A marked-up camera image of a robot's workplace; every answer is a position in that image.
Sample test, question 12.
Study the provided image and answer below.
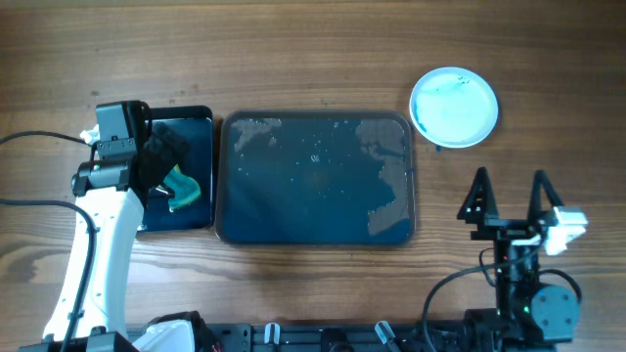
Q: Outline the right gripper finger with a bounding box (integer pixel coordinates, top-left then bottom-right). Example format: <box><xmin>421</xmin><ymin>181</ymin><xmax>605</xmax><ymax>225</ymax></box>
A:
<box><xmin>525</xmin><ymin>168</ymin><xmax>566</xmax><ymax>224</ymax></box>
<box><xmin>457</xmin><ymin>167</ymin><xmax>499</xmax><ymax>224</ymax></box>

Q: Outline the green yellow sponge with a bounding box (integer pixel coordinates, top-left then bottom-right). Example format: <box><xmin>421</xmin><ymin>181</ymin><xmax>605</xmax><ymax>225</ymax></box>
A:
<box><xmin>157</xmin><ymin>165</ymin><xmax>201</xmax><ymax>212</ymax></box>

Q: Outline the white plate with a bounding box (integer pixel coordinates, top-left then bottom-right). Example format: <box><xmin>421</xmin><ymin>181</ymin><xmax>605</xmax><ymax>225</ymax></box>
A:
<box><xmin>409</xmin><ymin>66</ymin><xmax>500</xmax><ymax>149</ymax></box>

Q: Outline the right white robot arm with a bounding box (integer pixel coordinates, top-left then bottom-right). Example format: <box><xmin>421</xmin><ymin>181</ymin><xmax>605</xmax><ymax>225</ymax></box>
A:
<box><xmin>457</xmin><ymin>167</ymin><xmax>588</xmax><ymax>351</ymax></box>

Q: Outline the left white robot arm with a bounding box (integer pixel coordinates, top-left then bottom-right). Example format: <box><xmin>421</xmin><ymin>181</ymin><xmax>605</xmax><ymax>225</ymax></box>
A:
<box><xmin>30</xmin><ymin>101</ymin><xmax>219</xmax><ymax>351</ymax></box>

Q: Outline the small dark blue tray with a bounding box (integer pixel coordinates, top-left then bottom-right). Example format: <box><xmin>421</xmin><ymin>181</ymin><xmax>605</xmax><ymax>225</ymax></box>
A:
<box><xmin>138</xmin><ymin>106</ymin><xmax>214</xmax><ymax>233</ymax></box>

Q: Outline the large dark tray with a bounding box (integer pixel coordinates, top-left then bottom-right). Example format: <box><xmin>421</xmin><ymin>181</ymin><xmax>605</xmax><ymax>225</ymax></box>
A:
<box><xmin>214</xmin><ymin>110</ymin><xmax>417</xmax><ymax>246</ymax></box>

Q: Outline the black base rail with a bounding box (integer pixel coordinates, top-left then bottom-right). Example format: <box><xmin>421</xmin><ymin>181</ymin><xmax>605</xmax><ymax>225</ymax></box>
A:
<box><xmin>207</xmin><ymin>321</ymin><xmax>557</xmax><ymax>352</ymax></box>

